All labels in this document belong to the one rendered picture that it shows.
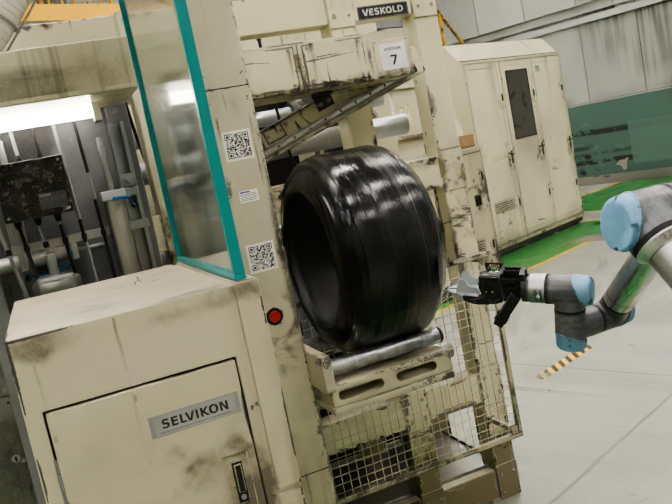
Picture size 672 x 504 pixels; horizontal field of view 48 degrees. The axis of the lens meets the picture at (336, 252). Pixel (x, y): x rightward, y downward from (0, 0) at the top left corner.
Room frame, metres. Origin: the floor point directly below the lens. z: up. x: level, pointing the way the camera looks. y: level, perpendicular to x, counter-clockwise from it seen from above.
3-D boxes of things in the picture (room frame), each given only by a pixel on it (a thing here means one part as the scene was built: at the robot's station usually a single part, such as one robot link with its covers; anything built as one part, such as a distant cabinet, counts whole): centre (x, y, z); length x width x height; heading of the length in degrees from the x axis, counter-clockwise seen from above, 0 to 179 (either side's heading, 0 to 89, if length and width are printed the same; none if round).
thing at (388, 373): (1.96, -0.07, 0.83); 0.36 x 0.09 x 0.06; 111
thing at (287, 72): (2.42, -0.03, 1.71); 0.61 x 0.25 x 0.15; 111
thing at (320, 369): (2.03, 0.15, 0.90); 0.40 x 0.03 x 0.10; 21
